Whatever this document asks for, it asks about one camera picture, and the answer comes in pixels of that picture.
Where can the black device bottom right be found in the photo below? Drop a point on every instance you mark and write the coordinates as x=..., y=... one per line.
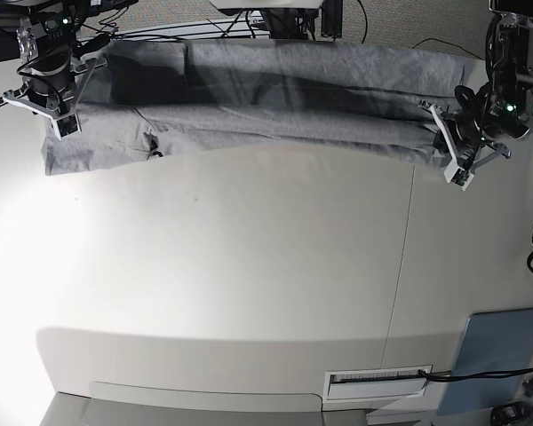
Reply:
x=510, y=414

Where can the grey T-shirt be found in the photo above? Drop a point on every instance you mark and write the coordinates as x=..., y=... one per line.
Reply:
x=182, y=98

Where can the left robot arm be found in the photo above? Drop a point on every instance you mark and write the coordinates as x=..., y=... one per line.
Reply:
x=501, y=109

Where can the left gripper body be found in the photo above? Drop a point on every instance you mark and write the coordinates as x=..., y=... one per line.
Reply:
x=465, y=141

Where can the blue-grey flat panel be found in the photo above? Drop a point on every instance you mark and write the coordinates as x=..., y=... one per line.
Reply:
x=493, y=341

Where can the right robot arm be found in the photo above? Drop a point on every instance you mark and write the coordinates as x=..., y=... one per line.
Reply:
x=55, y=67

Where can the black aluminium frame post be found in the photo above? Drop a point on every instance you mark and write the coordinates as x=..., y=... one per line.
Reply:
x=332, y=19

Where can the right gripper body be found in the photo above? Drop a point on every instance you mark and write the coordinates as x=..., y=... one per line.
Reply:
x=54, y=93

